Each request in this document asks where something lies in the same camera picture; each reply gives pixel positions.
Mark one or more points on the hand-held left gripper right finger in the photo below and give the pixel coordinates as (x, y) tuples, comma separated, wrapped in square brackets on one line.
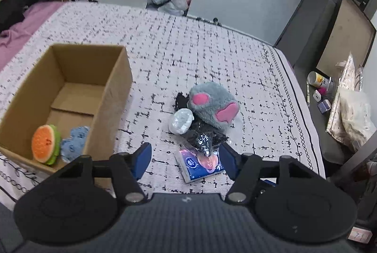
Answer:
[(228, 161)]

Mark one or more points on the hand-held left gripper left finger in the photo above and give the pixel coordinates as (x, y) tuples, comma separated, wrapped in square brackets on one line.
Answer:
[(142, 160)]

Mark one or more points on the blue tissue pack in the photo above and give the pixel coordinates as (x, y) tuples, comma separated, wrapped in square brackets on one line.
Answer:
[(194, 166)]

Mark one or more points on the black patterned plastic packet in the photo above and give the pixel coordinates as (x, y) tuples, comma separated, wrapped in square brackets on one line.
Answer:
[(203, 135)]

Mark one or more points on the white packet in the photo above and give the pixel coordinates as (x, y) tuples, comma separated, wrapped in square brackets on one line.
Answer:
[(180, 120)]

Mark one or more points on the grey pink plush toy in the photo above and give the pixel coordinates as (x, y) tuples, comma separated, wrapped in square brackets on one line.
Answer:
[(212, 100)]

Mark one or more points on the small black cloth item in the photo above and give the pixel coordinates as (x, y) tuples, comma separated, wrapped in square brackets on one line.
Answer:
[(181, 101)]

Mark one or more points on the brown cardboard box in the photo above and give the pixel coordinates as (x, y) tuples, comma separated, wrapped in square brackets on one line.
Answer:
[(112, 85)]

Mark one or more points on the blue plush toy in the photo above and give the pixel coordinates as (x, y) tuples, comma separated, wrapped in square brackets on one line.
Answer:
[(73, 142)]

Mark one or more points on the small purple box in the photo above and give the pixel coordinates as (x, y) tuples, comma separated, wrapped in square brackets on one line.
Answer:
[(324, 106)]

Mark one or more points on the small white box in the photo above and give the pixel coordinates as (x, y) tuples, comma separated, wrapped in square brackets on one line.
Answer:
[(317, 95)]

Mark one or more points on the black white printed blanket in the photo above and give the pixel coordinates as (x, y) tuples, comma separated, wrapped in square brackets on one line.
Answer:
[(191, 50)]

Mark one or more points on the pink small item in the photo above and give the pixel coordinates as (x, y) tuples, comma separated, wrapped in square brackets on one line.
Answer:
[(322, 91)]

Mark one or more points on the white yellow canister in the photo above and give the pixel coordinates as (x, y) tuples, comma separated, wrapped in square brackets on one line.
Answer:
[(317, 79)]

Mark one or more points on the clear plastic bags on shelf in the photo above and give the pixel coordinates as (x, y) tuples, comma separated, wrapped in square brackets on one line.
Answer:
[(350, 111)]

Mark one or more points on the small items at bed foot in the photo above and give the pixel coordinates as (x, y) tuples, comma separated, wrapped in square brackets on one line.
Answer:
[(207, 20)]

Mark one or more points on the white plastic bag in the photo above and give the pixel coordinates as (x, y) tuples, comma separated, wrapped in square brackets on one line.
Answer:
[(178, 4)]

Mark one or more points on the dark leaning panel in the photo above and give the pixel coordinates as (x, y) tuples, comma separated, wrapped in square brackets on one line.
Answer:
[(312, 20)]

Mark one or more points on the brown framed board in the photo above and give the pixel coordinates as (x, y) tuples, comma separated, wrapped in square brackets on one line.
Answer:
[(350, 32)]

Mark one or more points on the purple bed sheet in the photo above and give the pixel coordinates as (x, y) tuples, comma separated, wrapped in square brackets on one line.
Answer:
[(26, 23)]

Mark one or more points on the black clothes pile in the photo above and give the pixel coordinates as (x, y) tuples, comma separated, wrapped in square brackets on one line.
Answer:
[(16, 3)]

